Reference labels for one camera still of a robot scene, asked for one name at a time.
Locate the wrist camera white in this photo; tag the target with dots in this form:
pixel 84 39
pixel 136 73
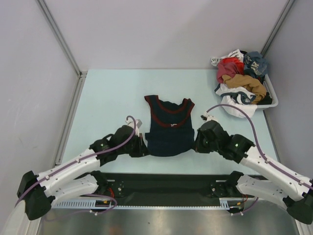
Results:
pixel 134 124
pixel 208 117

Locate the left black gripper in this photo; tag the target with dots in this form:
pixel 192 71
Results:
pixel 142 150

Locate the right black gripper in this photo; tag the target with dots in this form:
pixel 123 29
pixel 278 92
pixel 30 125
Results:
pixel 198 147

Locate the white slotted cable duct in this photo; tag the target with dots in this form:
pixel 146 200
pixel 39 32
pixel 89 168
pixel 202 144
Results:
pixel 103 204

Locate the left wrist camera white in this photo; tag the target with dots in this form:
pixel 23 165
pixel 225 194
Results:
pixel 134 124

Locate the left aluminium frame post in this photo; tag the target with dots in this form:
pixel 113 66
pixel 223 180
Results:
pixel 58 35

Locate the blue denim printed garment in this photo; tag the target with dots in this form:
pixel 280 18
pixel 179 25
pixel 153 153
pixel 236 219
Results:
pixel 255 64

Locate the red pink garment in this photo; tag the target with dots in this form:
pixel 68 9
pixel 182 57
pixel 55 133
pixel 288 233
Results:
pixel 230 67

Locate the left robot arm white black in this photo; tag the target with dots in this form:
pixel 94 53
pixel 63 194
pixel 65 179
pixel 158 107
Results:
pixel 80 176

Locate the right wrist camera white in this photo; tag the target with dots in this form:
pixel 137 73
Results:
pixel 208 117

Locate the white printed garment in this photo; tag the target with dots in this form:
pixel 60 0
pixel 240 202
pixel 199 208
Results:
pixel 239 54

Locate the aluminium frame post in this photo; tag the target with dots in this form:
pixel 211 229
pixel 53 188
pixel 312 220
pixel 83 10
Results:
pixel 58 35
pixel 278 25

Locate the white plastic laundry basket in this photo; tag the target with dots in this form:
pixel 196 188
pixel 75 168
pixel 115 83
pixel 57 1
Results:
pixel 272 94

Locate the white tank top navy trim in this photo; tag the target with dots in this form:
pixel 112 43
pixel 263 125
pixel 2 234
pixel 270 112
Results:
pixel 239 97

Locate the navy tank top red trim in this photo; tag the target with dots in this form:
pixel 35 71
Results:
pixel 171 131

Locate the right aluminium frame post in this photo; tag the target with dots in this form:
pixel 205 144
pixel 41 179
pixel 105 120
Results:
pixel 278 25

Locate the tan brown garment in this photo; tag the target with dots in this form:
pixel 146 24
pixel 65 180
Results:
pixel 251 84

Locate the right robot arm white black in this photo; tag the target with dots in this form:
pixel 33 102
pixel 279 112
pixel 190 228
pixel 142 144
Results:
pixel 282 186

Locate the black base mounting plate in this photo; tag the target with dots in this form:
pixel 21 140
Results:
pixel 171 189

